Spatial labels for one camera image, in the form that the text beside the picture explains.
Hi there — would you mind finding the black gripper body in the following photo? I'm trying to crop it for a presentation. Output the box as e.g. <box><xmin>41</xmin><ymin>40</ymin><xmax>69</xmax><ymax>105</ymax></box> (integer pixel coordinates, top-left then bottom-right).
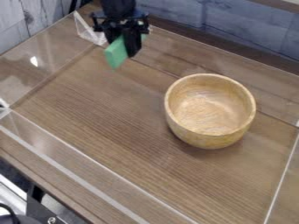
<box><xmin>89</xmin><ymin>10</ymin><xmax>149</xmax><ymax>33</ymax></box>

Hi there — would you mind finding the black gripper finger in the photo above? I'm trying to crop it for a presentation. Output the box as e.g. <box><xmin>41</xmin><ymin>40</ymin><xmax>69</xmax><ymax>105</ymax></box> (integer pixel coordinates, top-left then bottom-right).
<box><xmin>122</xmin><ymin>27</ymin><xmax>141</xmax><ymax>58</ymax></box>
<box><xmin>102</xmin><ymin>28</ymin><xmax>121</xmax><ymax>43</ymax></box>

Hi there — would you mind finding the green rectangular stick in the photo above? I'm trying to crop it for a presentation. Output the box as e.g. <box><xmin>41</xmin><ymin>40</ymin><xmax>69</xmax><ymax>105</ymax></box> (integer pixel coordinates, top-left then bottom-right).
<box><xmin>104</xmin><ymin>34</ymin><xmax>146</xmax><ymax>69</ymax></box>

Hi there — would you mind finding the wooden bowl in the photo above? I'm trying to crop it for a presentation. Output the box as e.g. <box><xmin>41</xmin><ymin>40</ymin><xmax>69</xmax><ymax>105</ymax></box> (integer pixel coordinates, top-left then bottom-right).
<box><xmin>162</xmin><ymin>73</ymin><xmax>257</xmax><ymax>150</ymax></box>

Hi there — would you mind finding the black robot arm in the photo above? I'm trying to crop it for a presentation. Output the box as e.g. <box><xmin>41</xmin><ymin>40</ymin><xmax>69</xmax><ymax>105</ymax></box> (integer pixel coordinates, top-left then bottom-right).
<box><xmin>89</xmin><ymin>0</ymin><xmax>149</xmax><ymax>58</ymax></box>

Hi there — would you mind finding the black table leg clamp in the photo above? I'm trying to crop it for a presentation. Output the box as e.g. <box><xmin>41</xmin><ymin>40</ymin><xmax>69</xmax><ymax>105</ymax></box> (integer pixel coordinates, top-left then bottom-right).
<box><xmin>25</xmin><ymin>184</ymin><xmax>68</xmax><ymax>224</ymax></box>

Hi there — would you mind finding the clear acrylic corner bracket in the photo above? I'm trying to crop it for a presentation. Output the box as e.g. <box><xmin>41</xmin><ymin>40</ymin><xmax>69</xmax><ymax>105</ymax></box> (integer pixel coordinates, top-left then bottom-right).
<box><xmin>73</xmin><ymin>11</ymin><xmax>108</xmax><ymax>46</ymax></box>

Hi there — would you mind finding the black cable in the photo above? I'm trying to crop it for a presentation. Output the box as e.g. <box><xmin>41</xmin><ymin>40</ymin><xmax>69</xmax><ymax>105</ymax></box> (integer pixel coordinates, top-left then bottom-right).
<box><xmin>0</xmin><ymin>202</ymin><xmax>21</xmax><ymax>224</ymax></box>

